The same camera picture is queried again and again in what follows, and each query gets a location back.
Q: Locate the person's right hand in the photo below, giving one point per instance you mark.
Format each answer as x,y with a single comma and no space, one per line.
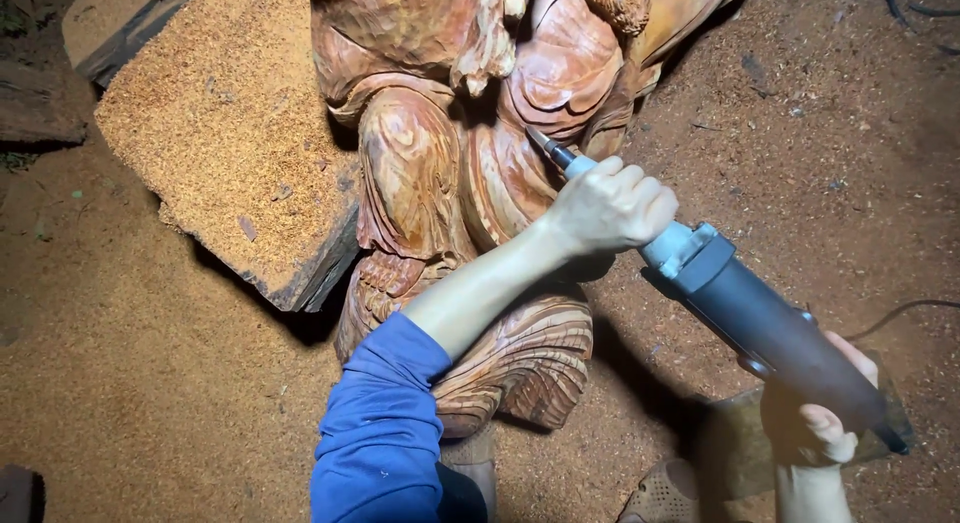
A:
821,433

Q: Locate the person's left hand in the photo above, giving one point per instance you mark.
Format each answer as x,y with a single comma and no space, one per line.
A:
607,212

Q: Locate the person's left fingers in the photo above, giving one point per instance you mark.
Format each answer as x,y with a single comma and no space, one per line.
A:
637,189

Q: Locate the grey electric die grinder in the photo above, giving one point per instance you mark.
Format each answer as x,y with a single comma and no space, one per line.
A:
750,313

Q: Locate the carved reddish wooden statue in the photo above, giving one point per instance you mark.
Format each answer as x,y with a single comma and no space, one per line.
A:
420,170

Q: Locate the brown perforated sandal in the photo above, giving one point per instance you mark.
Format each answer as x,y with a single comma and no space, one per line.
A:
660,497

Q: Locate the blue long sleeve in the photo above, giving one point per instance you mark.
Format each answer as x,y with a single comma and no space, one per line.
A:
375,433

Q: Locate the sawdust covered wooden slab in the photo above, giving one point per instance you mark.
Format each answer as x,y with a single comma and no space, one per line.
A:
225,133

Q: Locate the dark wooden plank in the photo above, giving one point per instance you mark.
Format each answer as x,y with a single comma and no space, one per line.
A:
127,39

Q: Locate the dark rough log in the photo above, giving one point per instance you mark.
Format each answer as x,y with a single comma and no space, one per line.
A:
37,107

